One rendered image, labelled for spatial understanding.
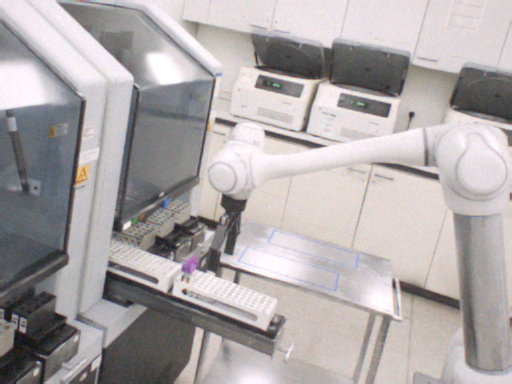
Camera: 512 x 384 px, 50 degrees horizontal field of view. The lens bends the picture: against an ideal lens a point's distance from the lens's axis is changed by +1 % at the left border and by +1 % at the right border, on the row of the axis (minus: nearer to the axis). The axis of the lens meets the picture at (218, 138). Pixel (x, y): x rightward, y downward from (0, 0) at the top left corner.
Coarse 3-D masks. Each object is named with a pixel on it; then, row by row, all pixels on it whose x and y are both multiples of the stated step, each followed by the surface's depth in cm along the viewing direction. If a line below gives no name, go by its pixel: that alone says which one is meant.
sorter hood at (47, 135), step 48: (0, 48) 123; (0, 96) 109; (48, 96) 120; (0, 144) 107; (48, 144) 121; (0, 192) 110; (48, 192) 126; (0, 240) 114; (48, 240) 131; (0, 288) 118
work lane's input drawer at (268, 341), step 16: (112, 288) 169; (128, 288) 167; (144, 288) 166; (144, 304) 165; (160, 304) 163; (176, 304) 161; (192, 304) 161; (192, 320) 160; (208, 320) 158; (224, 320) 157; (272, 320) 158; (224, 336) 157; (240, 336) 155; (256, 336) 154; (272, 336) 153; (272, 352) 153; (288, 352) 157
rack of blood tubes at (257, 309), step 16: (176, 288) 162; (192, 288) 160; (208, 288) 161; (224, 288) 163; (240, 288) 165; (208, 304) 160; (224, 304) 165; (240, 304) 156; (256, 304) 158; (272, 304) 159; (240, 320) 157; (256, 320) 160
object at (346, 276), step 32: (256, 224) 228; (224, 256) 193; (256, 256) 198; (288, 256) 203; (320, 256) 208; (352, 256) 214; (320, 288) 183; (352, 288) 188; (384, 288) 192; (384, 320) 177; (224, 352) 229; (256, 352) 233
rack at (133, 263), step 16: (112, 240) 180; (112, 256) 170; (128, 256) 171; (144, 256) 173; (112, 272) 170; (128, 272) 173; (144, 272) 166; (160, 272) 166; (176, 272) 168; (160, 288) 165
